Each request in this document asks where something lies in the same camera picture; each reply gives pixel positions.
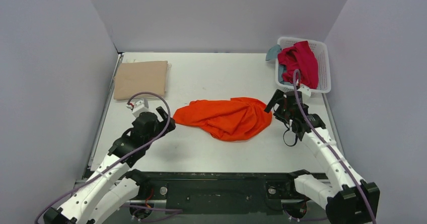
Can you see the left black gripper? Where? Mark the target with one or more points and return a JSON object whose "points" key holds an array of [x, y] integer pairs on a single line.
{"points": [[162, 117]]}

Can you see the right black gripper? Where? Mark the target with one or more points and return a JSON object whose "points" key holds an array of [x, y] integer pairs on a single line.
{"points": [[280, 103]]}

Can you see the orange t shirt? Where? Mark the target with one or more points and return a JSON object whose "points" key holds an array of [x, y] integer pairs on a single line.
{"points": [[236, 119]]}

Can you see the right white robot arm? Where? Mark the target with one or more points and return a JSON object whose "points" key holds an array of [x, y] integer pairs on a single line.
{"points": [[349, 198]]}

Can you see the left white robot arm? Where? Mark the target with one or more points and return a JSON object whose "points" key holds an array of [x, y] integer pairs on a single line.
{"points": [[123, 154]]}

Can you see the white plastic laundry basket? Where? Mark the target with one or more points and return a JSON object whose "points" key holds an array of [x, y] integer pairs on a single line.
{"points": [[321, 53]]}

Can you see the teal blue t shirt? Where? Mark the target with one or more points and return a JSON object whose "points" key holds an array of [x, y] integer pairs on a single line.
{"points": [[273, 52]]}

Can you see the crimson red t shirt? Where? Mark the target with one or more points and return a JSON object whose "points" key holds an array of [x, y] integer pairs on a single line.
{"points": [[301, 57]]}

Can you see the folded beige t shirt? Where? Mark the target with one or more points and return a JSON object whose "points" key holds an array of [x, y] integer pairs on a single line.
{"points": [[135, 77]]}

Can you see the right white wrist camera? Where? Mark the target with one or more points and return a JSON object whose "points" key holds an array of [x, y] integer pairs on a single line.
{"points": [[306, 91]]}

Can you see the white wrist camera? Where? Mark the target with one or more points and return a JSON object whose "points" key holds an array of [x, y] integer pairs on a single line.
{"points": [[306, 91], [138, 107]]}

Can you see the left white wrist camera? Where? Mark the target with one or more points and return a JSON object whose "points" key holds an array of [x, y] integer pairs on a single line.
{"points": [[138, 107]]}

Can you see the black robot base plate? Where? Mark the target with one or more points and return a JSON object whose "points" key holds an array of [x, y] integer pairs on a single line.
{"points": [[221, 193]]}

